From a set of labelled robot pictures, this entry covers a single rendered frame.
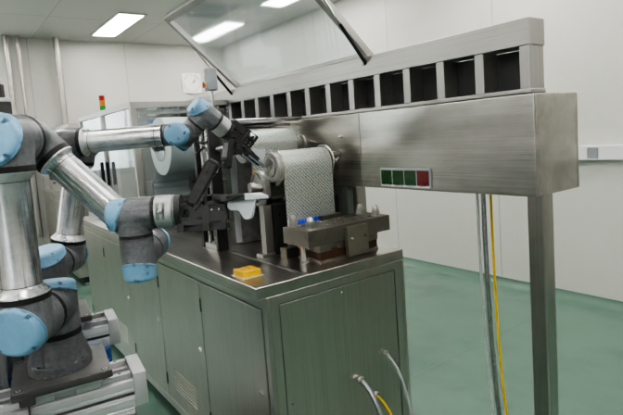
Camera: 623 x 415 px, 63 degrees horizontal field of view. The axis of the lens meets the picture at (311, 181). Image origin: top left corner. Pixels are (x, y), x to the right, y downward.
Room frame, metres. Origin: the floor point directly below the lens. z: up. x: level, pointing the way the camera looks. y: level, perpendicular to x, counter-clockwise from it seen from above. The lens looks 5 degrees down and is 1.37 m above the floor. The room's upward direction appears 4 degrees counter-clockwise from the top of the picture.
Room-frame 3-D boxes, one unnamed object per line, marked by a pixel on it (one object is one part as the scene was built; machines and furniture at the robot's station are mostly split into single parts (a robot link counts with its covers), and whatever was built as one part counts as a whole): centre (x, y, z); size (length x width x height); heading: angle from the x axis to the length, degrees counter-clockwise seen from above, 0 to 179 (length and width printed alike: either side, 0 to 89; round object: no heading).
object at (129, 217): (1.15, 0.41, 1.21); 0.11 x 0.08 x 0.09; 93
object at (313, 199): (2.01, 0.01, 1.08); 0.23 x 0.01 x 0.18; 126
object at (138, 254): (1.17, 0.41, 1.12); 0.11 x 0.08 x 0.11; 3
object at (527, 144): (2.77, 0.17, 1.29); 3.10 x 0.28 x 0.30; 36
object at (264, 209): (1.99, 0.20, 1.05); 0.06 x 0.05 x 0.31; 126
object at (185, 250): (2.77, 0.67, 0.88); 2.52 x 0.66 x 0.04; 36
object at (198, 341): (2.78, 0.66, 0.43); 2.52 x 0.64 x 0.86; 36
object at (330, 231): (1.93, -0.09, 1.00); 0.40 x 0.16 x 0.06; 126
